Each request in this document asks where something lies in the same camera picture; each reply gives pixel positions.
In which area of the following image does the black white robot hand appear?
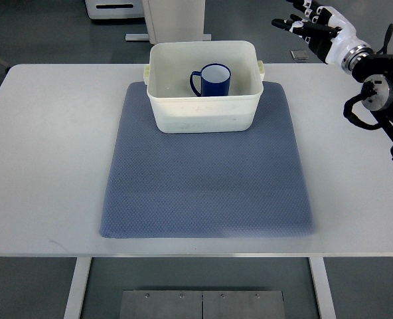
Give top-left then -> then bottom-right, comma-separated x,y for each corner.
272,1 -> 374,73

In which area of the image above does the blue enamel mug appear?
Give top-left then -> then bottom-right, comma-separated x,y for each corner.
189,63 -> 231,97

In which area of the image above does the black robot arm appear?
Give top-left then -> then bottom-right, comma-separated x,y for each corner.
343,24 -> 393,160

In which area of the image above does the white plastic box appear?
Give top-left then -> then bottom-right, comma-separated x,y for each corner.
143,41 -> 265,134

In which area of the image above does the metal floor socket plate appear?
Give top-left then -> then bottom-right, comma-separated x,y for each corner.
290,50 -> 309,61

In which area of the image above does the white pillar on base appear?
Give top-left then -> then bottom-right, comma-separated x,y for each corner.
125,0 -> 212,45

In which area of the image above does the blue textured mat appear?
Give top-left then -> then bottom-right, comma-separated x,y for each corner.
100,82 -> 315,239

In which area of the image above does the white cabinet with slot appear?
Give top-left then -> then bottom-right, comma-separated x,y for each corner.
84,0 -> 144,20

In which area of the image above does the right white table leg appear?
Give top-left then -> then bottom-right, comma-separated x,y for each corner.
309,257 -> 336,319

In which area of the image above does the white table leg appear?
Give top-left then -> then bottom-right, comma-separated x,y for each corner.
309,257 -> 336,319
64,257 -> 92,319

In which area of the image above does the left white table leg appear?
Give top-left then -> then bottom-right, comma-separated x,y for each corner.
64,257 -> 92,319

